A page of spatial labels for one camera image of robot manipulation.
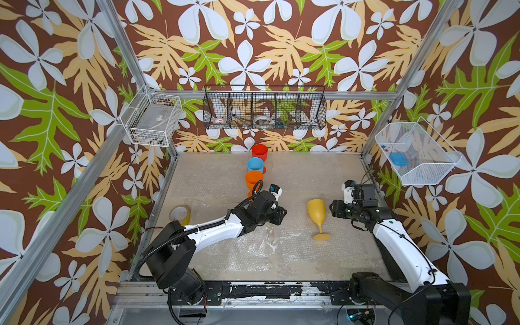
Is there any orange wine glass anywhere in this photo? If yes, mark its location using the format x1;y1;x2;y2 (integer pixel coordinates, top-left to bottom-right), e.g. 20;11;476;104
245;171;264;194

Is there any bubble blue glass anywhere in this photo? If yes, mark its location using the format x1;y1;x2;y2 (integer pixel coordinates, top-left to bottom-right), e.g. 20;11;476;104
190;227;285;272

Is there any blue wine glass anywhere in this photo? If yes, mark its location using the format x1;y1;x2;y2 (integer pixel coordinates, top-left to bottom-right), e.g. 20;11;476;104
246;157;265;173

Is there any yellow wine glass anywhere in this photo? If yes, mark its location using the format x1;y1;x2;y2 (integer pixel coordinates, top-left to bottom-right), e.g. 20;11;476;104
307;199;331;241

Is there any red wine glass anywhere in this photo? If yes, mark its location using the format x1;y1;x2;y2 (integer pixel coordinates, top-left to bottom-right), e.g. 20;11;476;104
251;144;269;162

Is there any bubble orange glass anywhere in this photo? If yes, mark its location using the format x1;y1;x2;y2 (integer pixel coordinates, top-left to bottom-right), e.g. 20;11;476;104
266;152;364;193

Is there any bubble yellow glass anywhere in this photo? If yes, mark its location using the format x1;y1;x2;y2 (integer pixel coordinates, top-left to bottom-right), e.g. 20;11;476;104
270;192;384;271

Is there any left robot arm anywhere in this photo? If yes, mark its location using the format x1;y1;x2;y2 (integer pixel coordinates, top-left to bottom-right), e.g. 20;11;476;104
134;184;287;305

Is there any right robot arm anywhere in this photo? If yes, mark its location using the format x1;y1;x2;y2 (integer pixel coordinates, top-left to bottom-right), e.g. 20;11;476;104
329;180;471;324

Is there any blue object in basket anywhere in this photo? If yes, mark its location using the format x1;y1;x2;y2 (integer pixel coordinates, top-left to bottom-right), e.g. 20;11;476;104
389;152;408;167

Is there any yellow tape roll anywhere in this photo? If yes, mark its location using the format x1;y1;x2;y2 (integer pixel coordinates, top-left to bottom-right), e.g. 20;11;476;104
169;205;191;226

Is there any white tape roll in basket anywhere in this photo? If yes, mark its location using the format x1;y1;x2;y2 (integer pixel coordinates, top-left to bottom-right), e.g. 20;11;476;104
253;115;274;127

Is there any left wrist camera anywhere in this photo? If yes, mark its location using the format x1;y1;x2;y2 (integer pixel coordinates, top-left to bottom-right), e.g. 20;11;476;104
269;184;282;201

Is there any black mounting rail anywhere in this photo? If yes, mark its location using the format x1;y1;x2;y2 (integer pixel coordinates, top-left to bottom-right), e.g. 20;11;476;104
195;280;376;306

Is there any black wire basket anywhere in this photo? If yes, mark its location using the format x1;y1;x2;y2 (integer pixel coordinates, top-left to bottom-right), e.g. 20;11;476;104
202;85;327;130

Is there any white wire basket left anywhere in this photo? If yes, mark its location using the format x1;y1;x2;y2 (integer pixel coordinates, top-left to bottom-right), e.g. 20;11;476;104
121;87;183;148

